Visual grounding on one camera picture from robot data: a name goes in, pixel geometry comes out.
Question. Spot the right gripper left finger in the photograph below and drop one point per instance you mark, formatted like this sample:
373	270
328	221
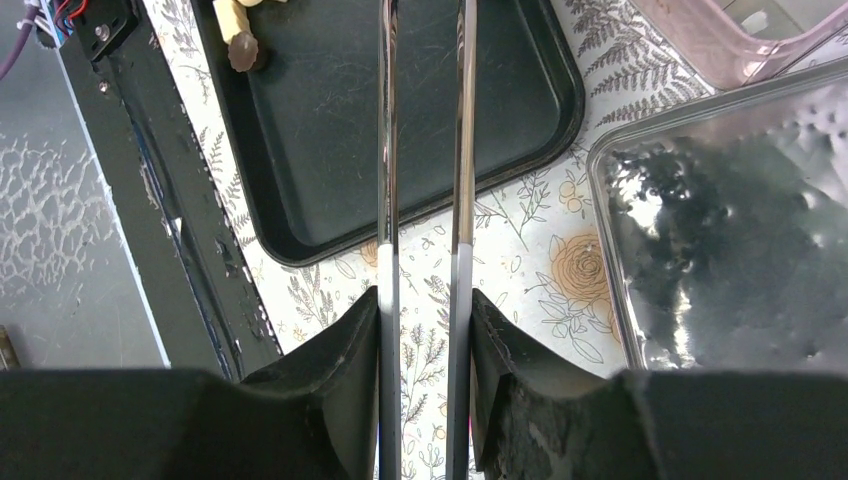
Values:
312	414

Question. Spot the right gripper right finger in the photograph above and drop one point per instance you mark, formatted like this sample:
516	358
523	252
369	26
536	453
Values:
535	415

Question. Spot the metal serving tongs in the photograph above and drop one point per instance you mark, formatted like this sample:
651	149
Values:
390	425

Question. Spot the black plastic tray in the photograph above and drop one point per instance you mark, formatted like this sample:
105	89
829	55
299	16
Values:
304	128

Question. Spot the pink grid box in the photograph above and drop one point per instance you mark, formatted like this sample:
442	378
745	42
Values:
736	43

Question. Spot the floral table mat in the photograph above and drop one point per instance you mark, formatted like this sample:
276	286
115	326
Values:
535	241

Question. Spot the silver metal tray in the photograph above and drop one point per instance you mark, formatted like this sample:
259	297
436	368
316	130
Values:
723	228

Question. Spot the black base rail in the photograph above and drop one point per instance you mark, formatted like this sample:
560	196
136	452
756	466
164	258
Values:
194	279

